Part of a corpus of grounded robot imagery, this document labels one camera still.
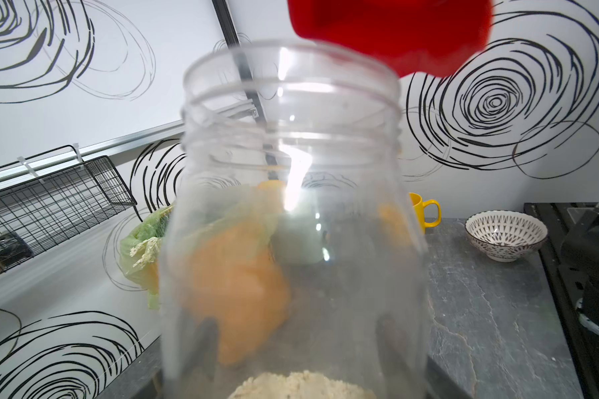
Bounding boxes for clear jar with oatmeal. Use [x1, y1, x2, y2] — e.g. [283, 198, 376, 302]
[159, 42, 428, 398]

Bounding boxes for red jar lid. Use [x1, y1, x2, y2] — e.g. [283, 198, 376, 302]
[288, 0, 494, 77]

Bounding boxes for mint green toaster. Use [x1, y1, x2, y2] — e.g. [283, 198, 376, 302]
[271, 193, 326, 266]

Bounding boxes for orange trash bin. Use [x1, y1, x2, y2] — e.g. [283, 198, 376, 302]
[159, 180, 291, 372]

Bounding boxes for yellow mug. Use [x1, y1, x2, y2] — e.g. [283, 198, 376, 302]
[409, 192, 443, 234]

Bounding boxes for green plastic bin liner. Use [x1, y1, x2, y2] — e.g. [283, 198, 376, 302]
[119, 204, 174, 310]

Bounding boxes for patterned white bowl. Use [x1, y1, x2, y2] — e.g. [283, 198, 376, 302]
[464, 209, 548, 263]

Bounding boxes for dark item in basket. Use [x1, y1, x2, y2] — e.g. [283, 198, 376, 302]
[0, 232, 33, 274]

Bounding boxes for black wire wall basket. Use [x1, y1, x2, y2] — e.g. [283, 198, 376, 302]
[0, 145, 137, 273]

